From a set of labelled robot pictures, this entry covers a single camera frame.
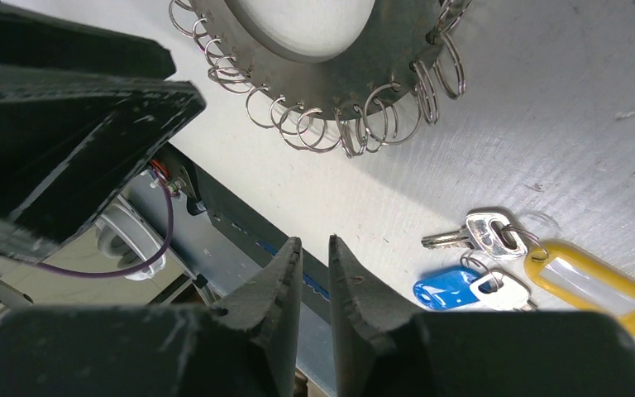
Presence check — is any yellow key tag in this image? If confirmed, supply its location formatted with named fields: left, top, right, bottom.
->
left=523, top=240, right=635, bottom=336

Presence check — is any blue key tag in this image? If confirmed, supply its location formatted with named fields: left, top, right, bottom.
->
left=412, top=265, right=481, bottom=311

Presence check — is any silver key on blue tag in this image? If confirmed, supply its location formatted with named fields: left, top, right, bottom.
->
left=469, top=270, right=537, bottom=312

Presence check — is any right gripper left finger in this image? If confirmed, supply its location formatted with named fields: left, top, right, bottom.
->
left=0, top=237, right=303, bottom=396

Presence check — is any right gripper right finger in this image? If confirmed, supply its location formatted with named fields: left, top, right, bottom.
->
left=328, top=235, right=635, bottom=396

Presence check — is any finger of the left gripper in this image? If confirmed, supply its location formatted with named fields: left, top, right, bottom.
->
left=0, top=2, right=176, bottom=79
left=0, top=65, right=206, bottom=262

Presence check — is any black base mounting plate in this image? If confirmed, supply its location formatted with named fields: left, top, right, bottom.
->
left=152, top=144, right=331, bottom=323

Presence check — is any metal disc with key rings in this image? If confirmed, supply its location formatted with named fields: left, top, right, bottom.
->
left=168, top=1, right=470, bottom=158

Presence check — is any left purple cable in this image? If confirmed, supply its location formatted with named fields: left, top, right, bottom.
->
left=35, top=175, right=175, bottom=280

